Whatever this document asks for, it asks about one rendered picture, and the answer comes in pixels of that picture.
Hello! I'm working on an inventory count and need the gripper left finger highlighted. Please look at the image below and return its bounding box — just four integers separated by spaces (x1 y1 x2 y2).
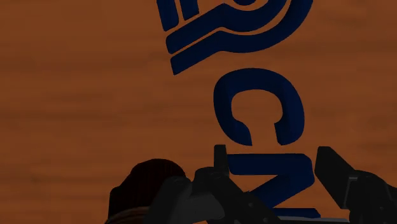
148 144 282 224

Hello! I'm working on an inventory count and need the dark red round object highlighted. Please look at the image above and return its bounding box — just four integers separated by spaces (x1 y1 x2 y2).
104 158 188 224

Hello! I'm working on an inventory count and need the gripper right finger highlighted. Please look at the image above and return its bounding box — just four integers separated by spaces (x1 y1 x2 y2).
314 146 397 224

